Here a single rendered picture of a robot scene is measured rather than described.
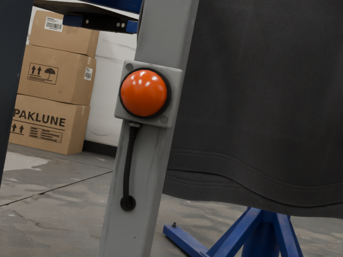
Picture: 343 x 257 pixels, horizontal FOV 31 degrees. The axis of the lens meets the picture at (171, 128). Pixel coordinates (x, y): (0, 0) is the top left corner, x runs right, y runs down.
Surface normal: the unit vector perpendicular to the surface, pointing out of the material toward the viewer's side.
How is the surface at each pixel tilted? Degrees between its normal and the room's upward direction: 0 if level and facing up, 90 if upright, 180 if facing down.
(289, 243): 43
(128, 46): 90
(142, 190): 90
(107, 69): 90
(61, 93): 91
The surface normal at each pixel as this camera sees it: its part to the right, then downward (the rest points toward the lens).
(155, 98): 0.55, 0.31
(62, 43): -0.06, 0.07
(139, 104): -0.10, 0.52
